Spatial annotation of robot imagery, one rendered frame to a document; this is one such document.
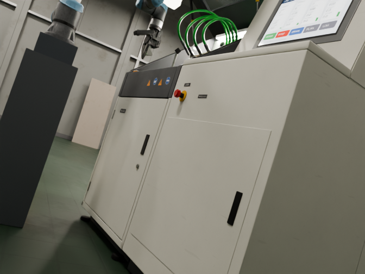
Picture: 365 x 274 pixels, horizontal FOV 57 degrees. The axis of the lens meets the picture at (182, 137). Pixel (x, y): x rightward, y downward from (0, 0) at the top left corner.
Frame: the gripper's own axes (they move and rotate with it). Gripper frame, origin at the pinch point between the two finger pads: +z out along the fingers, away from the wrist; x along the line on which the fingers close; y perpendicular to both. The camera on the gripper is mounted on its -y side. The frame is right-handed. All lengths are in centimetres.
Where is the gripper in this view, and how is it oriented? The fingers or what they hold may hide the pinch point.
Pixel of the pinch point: (142, 56)
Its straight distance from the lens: 212.6
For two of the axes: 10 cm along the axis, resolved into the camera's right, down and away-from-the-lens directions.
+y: 8.1, 2.9, 5.1
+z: -3.1, 9.5, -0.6
